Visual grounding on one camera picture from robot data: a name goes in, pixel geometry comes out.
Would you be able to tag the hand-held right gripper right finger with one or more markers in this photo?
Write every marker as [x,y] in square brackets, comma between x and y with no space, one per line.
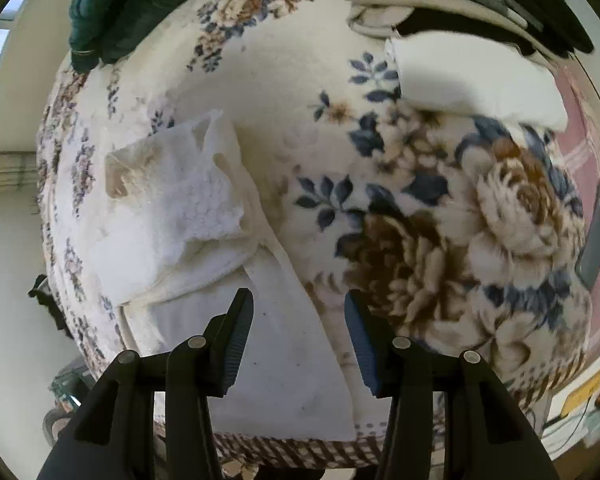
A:
[362,346]

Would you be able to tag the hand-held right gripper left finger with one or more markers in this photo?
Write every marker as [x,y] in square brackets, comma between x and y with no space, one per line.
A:
[235,341]

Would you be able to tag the white small garment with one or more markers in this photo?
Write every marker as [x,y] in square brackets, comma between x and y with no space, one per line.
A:
[180,210]

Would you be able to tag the dark cloth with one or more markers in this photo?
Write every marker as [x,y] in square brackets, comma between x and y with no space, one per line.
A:
[50,305]

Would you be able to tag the orange box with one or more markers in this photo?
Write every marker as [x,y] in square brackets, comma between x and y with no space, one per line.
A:
[582,392]

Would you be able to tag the grey smartphone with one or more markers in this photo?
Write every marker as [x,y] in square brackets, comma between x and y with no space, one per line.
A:
[597,240]

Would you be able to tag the floral printed blanket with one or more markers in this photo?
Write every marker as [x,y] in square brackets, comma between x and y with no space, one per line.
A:
[305,85]

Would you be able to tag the teal striped curtain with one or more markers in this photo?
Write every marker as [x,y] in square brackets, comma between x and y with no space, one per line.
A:
[5,170]

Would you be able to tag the white folded cloth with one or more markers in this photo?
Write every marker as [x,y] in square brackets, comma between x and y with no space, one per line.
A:
[470,80]

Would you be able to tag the beige garment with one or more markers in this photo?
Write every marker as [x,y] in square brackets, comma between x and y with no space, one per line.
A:
[410,2]

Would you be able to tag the dark green quilt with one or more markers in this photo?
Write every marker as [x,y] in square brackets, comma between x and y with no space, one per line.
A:
[120,5]

